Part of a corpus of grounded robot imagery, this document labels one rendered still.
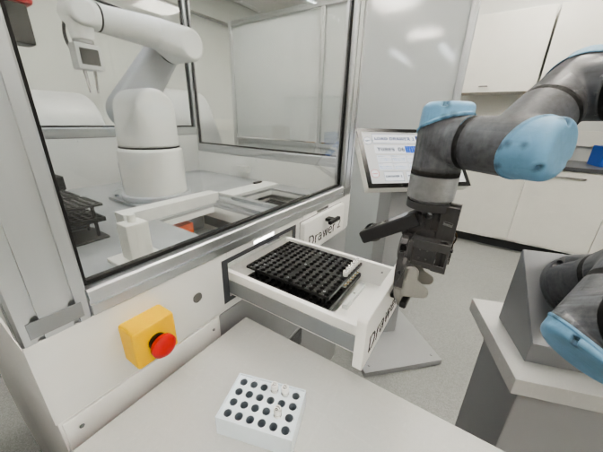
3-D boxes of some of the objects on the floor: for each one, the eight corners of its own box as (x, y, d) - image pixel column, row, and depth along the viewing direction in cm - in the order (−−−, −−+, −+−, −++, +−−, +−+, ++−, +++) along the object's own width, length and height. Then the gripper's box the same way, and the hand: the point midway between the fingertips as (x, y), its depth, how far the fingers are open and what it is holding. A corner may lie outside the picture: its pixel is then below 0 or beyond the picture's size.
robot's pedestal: (507, 482, 102) (589, 314, 74) (554, 614, 75) (712, 424, 47) (420, 457, 108) (467, 294, 81) (434, 570, 81) (511, 382, 54)
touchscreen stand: (441, 363, 151) (492, 178, 115) (364, 378, 142) (393, 180, 105) (393, 307, 197) (419, 161, 160) (333, 314, 187) (345, 161, 151)
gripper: (458, 213, 41) (430, 328, 48) (465, 198, 49) (439, 298, 57) (399, 203, 45) (381, 310, 53) (415, 190, 54) (397, 284, 61)
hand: (398, 293), depth 56 cm, fingers closed on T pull, 3 cm apart
